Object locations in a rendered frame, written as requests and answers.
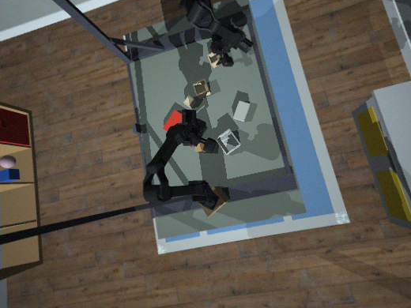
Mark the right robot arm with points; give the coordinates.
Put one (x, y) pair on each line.
(176, 135)

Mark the black metal overhead frame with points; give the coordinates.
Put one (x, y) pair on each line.
(110, 43)

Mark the red flat board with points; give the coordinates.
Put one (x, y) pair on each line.
(176, 117)

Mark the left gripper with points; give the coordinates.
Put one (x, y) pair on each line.
(226, 60)

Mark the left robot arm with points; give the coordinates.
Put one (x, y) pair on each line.
(233, 36)

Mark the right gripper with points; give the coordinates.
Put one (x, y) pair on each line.
(209, 144)

